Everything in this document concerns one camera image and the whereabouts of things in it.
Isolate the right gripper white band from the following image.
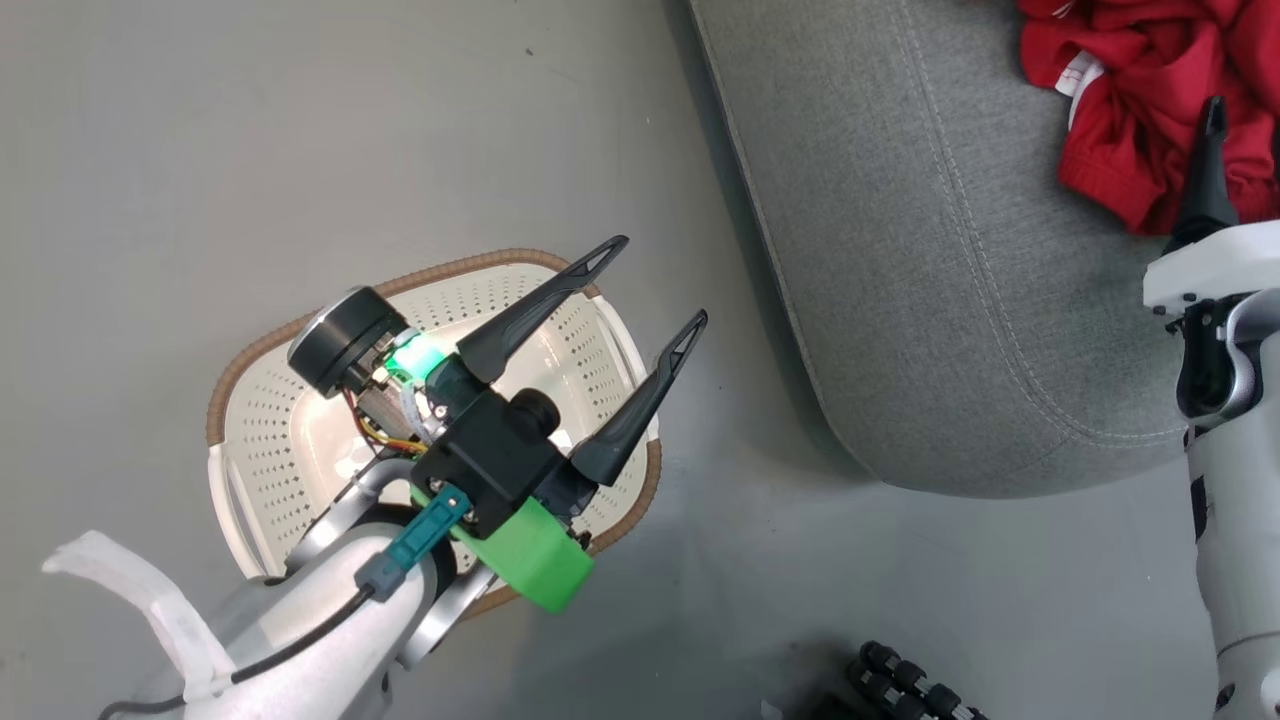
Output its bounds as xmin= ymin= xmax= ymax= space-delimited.
xmin=1144 ymin=96 xmax=1280 ymax=322

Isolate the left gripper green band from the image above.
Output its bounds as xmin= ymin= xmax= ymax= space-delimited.
xmin=288 ymin=236 xmax=709 ymax=614

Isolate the red clothing with white trim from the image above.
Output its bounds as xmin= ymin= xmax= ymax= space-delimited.
xmin=1018 ymin=0 xmax=1280 ymax=237

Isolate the grey fabric sofa seat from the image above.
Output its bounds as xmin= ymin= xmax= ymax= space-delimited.
xmin=688 ymin=0 xmax=1280 ymax=499

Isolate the white perforated laundry basket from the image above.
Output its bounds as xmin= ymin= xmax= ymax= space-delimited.
xmin=207 ymin=248 xmax=663 ymax=621

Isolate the white tape strip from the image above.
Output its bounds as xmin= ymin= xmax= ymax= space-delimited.
xmin=42 ymin=530 xmax=237 ymax=703

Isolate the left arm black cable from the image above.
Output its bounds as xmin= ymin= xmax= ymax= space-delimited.
xmin=98 ymin=485 xmax=473 ymax=720

